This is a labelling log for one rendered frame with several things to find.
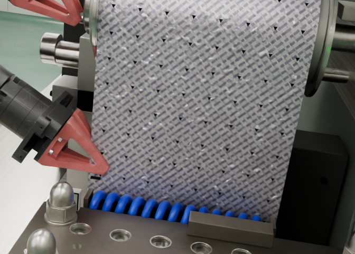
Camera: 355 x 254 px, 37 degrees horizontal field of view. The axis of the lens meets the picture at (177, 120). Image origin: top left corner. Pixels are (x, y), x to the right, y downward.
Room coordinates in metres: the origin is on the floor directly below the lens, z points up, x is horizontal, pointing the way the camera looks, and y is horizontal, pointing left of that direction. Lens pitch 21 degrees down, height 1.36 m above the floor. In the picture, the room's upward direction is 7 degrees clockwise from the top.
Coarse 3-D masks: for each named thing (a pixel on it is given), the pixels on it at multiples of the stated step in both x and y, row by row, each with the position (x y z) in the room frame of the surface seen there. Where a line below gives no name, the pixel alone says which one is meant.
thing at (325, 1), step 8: (328, 0) 0.60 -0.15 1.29; (320, 8) 0.59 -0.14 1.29; (328, 8) 0.59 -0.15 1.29; (320, 16) 0.58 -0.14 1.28; (328, 16) 0.58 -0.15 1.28; (320, 24) 0.58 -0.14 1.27; (320, 32) 0.58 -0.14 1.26; (320, 40) 0.58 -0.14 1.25; (320, 48) 0.58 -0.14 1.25; (312, 56) 0.58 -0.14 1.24; (320, 56) 0.58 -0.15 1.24; (312, 64) 0.58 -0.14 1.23; (312, 72) 0.59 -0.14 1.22
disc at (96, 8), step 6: (96, 0) 0.57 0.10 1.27; (96, 6) 0.57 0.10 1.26; (96, 12) 0.57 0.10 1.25; (96, 18) 0.57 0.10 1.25; (96, 24) 0.57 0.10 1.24; (96, 30) 0.58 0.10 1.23; (96, 36) 0.58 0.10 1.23; (96, 42) 0.58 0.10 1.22; (96, 48) 0.58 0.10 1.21; (96, 54) 0.59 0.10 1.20
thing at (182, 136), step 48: (96, 96) 0.58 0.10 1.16; (144, 96) 0.58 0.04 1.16; (192, 96) 0.58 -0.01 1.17; (240, 96) 0.57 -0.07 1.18; (288, 96) 0.57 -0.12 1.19; (96, 144) 0.58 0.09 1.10; (144, 144) 0.58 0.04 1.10; (192, 144) 0.58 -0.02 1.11; (240, 144) 0.57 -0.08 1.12; (288, 144) 0.57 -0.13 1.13; (144, 192) 0.58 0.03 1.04; (192, 192) 0.58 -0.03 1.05; (240, 192) 0.57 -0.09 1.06
